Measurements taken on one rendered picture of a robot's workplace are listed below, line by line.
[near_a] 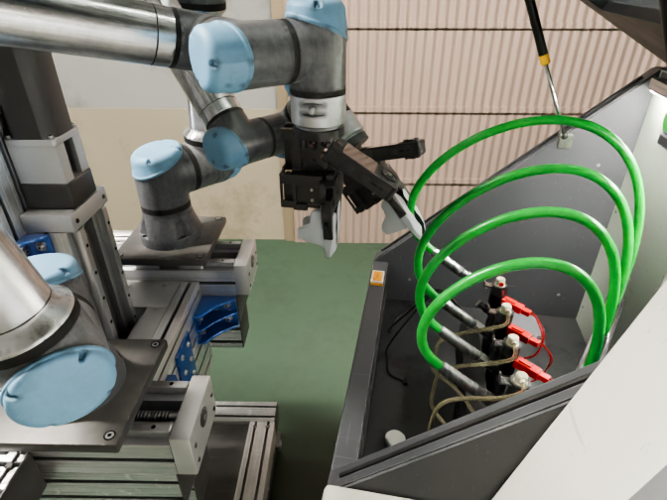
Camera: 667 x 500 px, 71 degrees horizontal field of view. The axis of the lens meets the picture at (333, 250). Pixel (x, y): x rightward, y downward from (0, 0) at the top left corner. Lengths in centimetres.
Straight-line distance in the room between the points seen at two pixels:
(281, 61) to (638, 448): 52
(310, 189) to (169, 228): 57
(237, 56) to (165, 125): 259
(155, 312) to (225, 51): 73
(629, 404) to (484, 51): 255
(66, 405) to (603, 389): 58
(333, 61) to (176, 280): 78
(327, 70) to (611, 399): 47
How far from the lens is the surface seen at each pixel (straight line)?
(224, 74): 56
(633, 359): 52
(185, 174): 115
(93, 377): 62
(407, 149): 80
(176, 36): 67
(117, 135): 327
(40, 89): 90
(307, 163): 67
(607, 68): 320
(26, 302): 59
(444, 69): 289
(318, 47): 60
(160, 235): 118
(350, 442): 83
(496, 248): 123
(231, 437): 180
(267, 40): 58
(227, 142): 82
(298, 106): 64
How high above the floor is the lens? 161
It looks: 31 degrees down
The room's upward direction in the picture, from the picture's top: straight up
